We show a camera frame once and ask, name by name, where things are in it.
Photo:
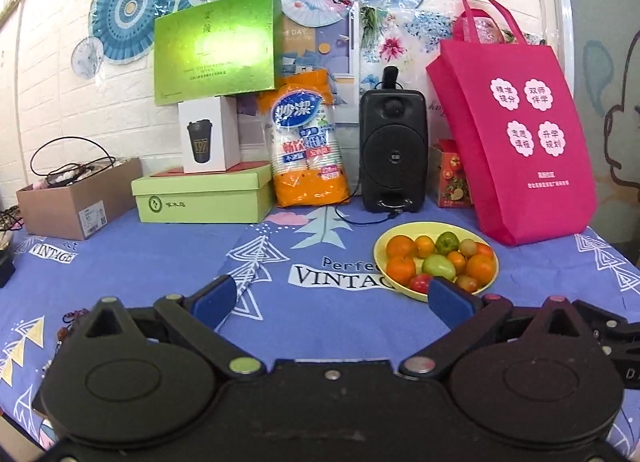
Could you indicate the black speaker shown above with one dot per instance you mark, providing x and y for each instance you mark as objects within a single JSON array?
[{"x": 395, "y": 157}]

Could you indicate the pink tote bag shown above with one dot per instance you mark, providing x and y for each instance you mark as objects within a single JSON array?
[{"x": 525, "y": 167}]

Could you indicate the orange paper cup pack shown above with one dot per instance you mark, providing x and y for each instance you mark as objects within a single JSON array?
[{"x": 305, "y": 152}]

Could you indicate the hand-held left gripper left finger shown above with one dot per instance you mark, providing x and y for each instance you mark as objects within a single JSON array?
[{"x": 215, "y": 299}]

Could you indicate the red flat box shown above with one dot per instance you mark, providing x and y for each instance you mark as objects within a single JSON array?
[{"x": 167, "y": 172}]

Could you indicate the orange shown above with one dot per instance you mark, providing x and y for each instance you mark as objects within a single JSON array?
[
  {"x": 400, "y": 246},
  {"x": 456, "y": 262},
  {"x": 425, "y": 245},
  {"x": 481, "y": 270},
  {"x": 400, "y": 269},
  {"x": 485, "y": 249}
]

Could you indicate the small black device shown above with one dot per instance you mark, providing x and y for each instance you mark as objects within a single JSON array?
[{"x": 5, "y": 272}]

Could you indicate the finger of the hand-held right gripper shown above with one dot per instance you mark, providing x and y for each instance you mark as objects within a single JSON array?
[{"x": 615, "y": 327}]

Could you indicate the floral wall poster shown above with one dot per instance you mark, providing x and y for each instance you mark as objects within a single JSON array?
[{"x": 395, "y": 47}]

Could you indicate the kiwi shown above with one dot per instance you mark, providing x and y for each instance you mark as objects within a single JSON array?
[{"x": 467, "y": 246}]

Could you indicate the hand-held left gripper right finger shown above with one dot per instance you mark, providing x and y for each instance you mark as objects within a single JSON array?
[{"x": 450, "y": 299}]

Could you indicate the small red printed box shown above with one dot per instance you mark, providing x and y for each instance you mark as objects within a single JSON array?
[{"x": 450, "y": 177}]

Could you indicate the small blue paper fan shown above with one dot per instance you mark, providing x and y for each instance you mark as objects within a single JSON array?
[{"x": 87, "y": 58}]

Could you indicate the large blue paper fan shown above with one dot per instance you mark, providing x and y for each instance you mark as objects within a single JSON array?
[{"x": 132, "y": 7}]

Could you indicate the blue printed tablecloth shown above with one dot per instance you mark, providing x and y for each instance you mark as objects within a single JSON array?
[{"x": 150, "y": 262}]

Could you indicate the flat green gift box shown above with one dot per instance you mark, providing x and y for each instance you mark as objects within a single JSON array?
[{"x": 215, "y": 47}]

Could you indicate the red apple in bowl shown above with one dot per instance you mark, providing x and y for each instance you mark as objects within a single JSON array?
[{"x": 420, "y": 283}]

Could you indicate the white cup box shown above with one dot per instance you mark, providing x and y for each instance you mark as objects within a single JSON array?
[{"x": 210, "y": 134}]

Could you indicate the brown cardboard box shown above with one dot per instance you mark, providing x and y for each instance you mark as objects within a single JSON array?
[{"x": 65, "y": 212}]

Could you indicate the green shoe box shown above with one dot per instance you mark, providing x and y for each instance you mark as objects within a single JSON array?
[{"x": 200, "y": 202}]

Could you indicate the blue wall poster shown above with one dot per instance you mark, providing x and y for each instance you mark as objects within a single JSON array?
[{"x": 310, "y": 42}]

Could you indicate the yellow plate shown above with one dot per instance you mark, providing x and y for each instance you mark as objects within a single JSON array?
[{"x": 410, "y": 229}]

